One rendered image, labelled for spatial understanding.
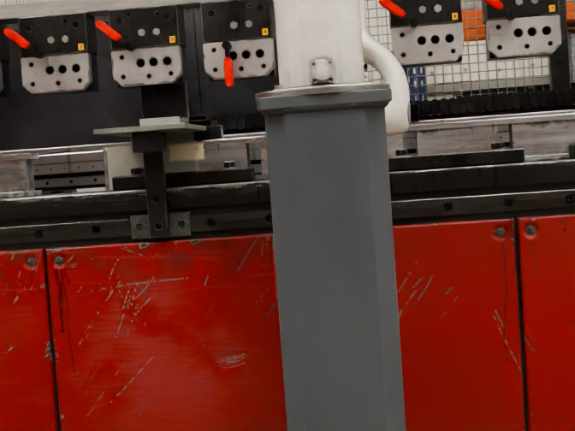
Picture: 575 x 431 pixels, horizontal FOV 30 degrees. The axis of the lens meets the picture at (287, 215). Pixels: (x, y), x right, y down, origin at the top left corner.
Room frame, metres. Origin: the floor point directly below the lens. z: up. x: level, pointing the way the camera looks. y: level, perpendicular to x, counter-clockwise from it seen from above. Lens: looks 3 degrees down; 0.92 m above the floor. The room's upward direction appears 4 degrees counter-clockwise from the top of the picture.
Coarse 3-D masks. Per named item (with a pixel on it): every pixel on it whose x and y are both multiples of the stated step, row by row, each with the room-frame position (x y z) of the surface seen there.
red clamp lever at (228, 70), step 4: (224, 44) 2.26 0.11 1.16; (228, 44) 2.26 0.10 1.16; (224, 48) 2.26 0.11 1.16; (228, 48) 2.26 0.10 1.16; (228, 52) 2.27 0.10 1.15; (228, 56) 2.27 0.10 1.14; (224, 60) 2.27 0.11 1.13; (228, 60) 2.26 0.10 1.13; (224, 64) 2.27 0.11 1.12; (228, 64) 2.26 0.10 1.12; (232, 64) 2.27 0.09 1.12; (224, 68) 2.27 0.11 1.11; (228, 68) 2.26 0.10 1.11; (232, 68) 2.27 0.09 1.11; (224, 72) 2.27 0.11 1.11; (228, 72) 2.26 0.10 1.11; (232, 72) 2.27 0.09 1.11; (228, 76) 2.26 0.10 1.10; (232, 76) 2.27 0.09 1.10; (228, 80) 2.26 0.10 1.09; (232, 80) 2.27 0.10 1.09; (228, 84) 2.26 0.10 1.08; (232, 84) 2.27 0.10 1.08
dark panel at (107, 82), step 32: (96, 32) 2.89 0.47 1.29; (192, 32) 2.86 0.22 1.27; (192, 64) 2.86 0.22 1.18; (32, 96) 2.90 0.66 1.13; (64, 96) 2.89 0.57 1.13; (96, 96) 2.89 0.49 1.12; (128, 96) 2.88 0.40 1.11; (192, 96) 2.86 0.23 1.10; (224, 96) 2.86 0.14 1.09; (0, 128) 2.91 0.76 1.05; (32, 128) 2.90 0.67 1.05; (64, 128) 2.89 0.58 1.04; (96, 128) 2.89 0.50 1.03
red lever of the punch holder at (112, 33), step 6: (96, 24) 2.29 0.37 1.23; (102, 24) 2.29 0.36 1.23; (102, 30) 2.29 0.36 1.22; (108, 30) 2.29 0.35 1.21; (114, 30) 2.29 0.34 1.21; (114, 36) 2.28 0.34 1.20; (120, 36) 2.29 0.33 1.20; (126, 42) 2.29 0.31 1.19; (126, 48) 2.28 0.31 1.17; (132, 48) 2.28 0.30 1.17
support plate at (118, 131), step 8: (112, 128) 2.08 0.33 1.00; (120, 128) 2.08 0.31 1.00; (128, 128) 2.08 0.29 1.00; (136, 128) 2.08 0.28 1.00; (144, 128) 2.08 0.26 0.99; (152, 128) 2.08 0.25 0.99; (160, 128) 2.08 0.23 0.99; (168, 128) 2.07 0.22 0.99; (176, 128) 2.08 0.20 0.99; (184, 128) 2.11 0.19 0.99; (192, 128) 2.15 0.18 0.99; (200, 128) 2.26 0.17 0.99; (128, 136) 2.34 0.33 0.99
